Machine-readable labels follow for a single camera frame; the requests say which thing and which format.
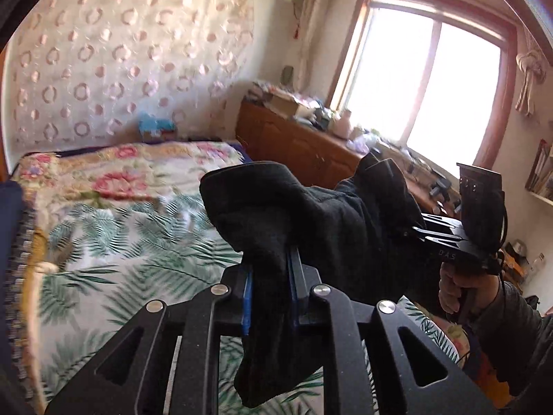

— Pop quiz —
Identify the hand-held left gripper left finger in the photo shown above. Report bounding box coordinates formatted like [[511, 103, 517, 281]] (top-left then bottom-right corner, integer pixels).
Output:
[[45, 266, 255, 415]]

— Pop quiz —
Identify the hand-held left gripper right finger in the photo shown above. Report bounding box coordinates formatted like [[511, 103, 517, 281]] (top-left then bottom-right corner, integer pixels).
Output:
[[287, 246, 497, 415]]

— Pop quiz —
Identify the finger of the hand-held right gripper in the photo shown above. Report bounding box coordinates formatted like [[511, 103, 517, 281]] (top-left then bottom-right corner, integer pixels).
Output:
[[410, 225, 470, 243], [420, 213, 467, 231]]

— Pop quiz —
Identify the black printed t-shirt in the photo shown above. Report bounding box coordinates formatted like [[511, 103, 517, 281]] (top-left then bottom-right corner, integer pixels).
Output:
[[199, 153, 426, 408]]

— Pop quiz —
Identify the person's right forearm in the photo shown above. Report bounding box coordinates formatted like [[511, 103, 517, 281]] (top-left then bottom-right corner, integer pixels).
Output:
[[469, 279, 553, 400]]

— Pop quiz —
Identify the person's right hand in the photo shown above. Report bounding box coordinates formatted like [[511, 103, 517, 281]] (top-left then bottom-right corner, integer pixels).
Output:
[[438, 264, 502, 315]]

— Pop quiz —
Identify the small black tripod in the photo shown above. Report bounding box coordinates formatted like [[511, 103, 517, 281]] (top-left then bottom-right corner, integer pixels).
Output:
[[428, 177, 452, 202]]

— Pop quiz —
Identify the white plastic bag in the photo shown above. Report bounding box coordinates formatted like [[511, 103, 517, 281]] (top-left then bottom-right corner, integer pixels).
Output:
[[350, 132, 381, 152]]

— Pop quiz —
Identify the leaf-print bed sheet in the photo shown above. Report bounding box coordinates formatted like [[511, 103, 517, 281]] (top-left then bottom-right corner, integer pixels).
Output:
[[37, 190, 459, 415]]

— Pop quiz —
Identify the knotted beige curtain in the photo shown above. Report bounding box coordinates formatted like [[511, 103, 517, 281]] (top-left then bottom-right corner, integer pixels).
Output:
[[514, 49, 549, 117]]

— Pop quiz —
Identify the wooden-framed window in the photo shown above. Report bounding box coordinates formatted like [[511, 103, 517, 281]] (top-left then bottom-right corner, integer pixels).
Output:
[[326, 0, 519, 169]]

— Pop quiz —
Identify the long wooden cabinet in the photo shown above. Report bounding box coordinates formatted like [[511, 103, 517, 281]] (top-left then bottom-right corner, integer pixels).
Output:
[[235, 99, 463, 221]]

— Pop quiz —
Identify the floral blanket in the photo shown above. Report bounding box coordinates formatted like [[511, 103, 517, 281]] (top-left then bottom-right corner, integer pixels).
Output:
[[13, 140, 245, 208]]

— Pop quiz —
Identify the open cardboard box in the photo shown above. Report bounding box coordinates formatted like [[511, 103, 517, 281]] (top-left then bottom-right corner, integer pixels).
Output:
[[270, 94, 303, 117]]

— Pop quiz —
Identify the blue packet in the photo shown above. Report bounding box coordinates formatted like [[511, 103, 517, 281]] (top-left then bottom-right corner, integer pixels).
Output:
[[137, 112, 178, 143]]

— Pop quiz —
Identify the folded dark circle-patterned cloth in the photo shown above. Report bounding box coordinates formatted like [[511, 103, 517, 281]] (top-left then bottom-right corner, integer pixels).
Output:
[[13, 207, 37, 403]]

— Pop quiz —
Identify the floral window curtain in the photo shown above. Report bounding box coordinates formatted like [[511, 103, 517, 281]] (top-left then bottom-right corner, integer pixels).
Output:
[[298, 0, 333, 91]]

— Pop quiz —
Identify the folded navy garment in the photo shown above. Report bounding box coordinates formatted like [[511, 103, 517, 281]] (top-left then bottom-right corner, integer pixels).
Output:
[[0, 181, 27, 312]]

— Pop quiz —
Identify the wall shelf with books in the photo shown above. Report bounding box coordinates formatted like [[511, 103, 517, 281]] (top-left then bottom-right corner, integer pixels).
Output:
[[525, 138, 553, 206]]

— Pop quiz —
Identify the circle-patterned sheer wall curtain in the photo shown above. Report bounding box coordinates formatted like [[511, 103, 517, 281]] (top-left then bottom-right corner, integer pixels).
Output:
[[6, 0, 255, 156]]

